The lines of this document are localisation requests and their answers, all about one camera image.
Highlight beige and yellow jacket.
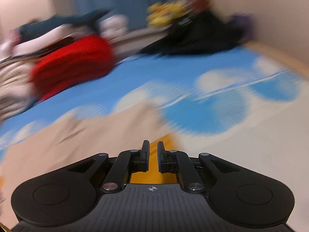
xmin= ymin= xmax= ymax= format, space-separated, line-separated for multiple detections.
xmin=1 ymin=102 xmax=177 ymax=228

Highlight black clothes pile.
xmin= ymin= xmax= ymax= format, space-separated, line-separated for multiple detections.
xmin=139 ymin=11 xmax=254 ymax=56

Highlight blue patterned bed sheet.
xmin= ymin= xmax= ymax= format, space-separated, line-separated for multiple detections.
xmin=1 ymin=47 xmax=308 ymax=203

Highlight red folded blanket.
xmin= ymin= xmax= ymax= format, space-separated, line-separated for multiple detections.
xmin=30 ymin=35 xmax=116 ymax=101

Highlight yellow plush toys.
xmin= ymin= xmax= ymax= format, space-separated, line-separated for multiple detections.
xmin=147 ymin=1 xmax=188 ymax=27

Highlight dark teal garment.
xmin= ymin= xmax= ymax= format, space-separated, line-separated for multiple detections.
xmin=18 ymin=9 xmax=110 ymax=41

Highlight red cushion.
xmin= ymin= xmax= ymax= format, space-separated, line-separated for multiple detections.
xmin=189 ymin=0 xmax=211 ymax=13

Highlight pink white folded garment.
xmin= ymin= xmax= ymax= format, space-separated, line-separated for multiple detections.
xmin=1 ymin=24 xmax=86 ymax=60

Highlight wooden bed frame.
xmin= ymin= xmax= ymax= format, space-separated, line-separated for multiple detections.
xmin=243 ymin=41 xmax=309 ymax=80

